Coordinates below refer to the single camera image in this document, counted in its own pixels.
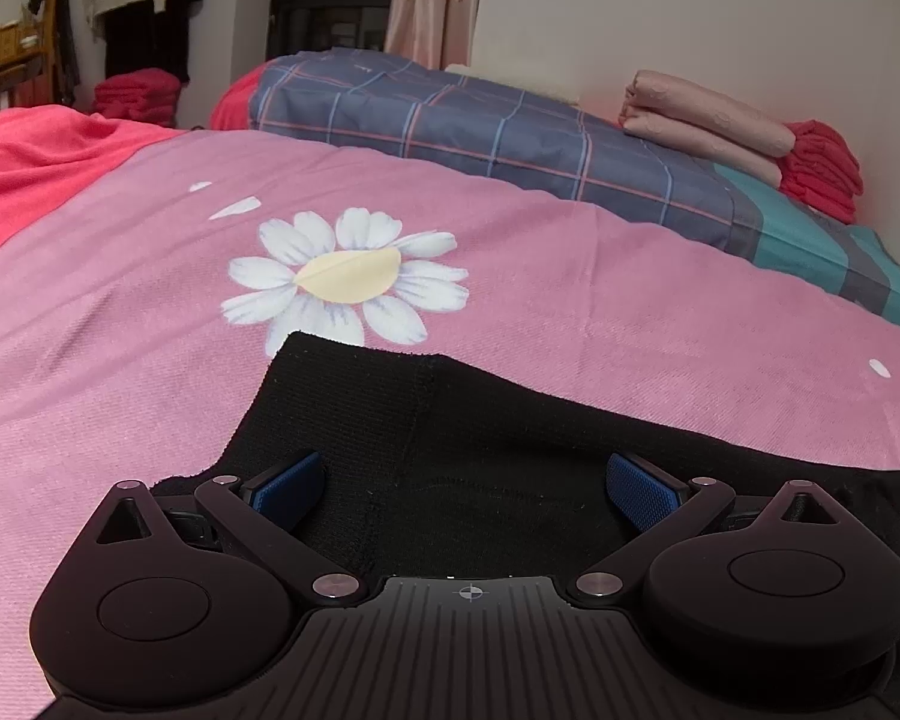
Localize black pants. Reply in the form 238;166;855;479
149;330;900;720

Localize pink floral bedsheet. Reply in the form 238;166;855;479
0;106;900;718

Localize red folded blanket on bed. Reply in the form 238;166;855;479
777;121;865;224

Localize lower pink pillow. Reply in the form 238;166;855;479
621;110;782;188

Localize wooden desk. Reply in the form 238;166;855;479
0;21;53;112

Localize plaid blue folded quilt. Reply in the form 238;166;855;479
209;47;900;325

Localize pink curtain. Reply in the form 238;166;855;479
385;0;479;70

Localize red blanket pile by wall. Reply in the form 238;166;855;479
92;68;183;127

